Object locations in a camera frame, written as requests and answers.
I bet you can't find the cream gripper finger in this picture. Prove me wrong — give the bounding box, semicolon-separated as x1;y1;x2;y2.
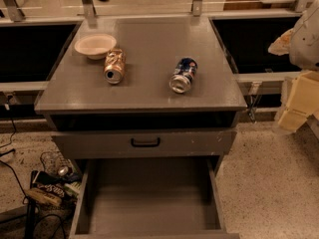
268;29;293;56
277;71;319;132

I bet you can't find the blue pepsi can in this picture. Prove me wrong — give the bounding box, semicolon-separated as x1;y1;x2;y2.
169;57;197;94

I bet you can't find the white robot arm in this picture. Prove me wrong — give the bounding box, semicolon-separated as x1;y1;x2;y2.
268;0;319;133

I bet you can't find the grey drawer cabinet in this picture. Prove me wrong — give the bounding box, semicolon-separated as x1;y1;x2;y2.
34;15;248;239

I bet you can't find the crushed orange soda can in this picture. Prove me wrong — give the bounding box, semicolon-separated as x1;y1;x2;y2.
104;48;126;85

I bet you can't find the open grey middle drawer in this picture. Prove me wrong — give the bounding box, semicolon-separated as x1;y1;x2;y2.
69;157;240;239

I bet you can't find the white paper bowl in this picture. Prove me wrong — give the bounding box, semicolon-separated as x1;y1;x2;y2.
74;34;117;60

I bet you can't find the green snack bag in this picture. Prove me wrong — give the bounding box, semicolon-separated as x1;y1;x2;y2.
64;181;81;197

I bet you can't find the clear plastic bottle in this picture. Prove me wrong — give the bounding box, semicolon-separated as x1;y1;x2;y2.
40;151;71;176

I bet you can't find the dark snack bag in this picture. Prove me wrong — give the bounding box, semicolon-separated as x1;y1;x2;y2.
33;171;82;199

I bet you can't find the black drawer handle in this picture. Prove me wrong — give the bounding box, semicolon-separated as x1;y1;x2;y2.
131;137;161;148

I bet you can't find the black cable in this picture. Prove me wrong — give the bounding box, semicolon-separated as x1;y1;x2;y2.
0;104;68;239

